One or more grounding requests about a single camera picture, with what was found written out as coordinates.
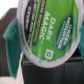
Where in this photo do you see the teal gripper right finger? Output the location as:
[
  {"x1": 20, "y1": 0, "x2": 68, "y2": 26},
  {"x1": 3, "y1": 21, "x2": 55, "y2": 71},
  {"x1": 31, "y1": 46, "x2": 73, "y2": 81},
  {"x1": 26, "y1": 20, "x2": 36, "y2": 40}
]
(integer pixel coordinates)
[{"x1": 75, "y1": 24, "x2": 84, "y2": 54}]

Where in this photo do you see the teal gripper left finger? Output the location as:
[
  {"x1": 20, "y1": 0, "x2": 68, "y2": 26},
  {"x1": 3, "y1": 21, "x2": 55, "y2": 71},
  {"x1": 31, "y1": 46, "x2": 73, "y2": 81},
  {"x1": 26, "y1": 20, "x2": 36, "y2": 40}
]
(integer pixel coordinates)
[{"x1": 7, "y1": 20, "x2": 22, "y2": 78}]

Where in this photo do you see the black kcup holder drawer box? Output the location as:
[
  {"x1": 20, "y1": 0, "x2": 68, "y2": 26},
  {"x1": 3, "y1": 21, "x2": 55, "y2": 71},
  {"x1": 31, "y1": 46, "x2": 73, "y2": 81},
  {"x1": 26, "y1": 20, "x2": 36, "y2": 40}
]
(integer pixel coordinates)
[{"x1": 0, "y1": 9, "x2": 84, "y2": 84}]

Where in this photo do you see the green lid kcup pod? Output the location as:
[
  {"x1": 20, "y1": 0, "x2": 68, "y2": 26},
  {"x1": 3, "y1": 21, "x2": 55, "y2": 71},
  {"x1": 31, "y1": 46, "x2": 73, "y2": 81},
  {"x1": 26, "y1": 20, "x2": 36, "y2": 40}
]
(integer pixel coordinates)
[{"x1": 17, "y1": 0, "x2": 83, "y2": 68}]

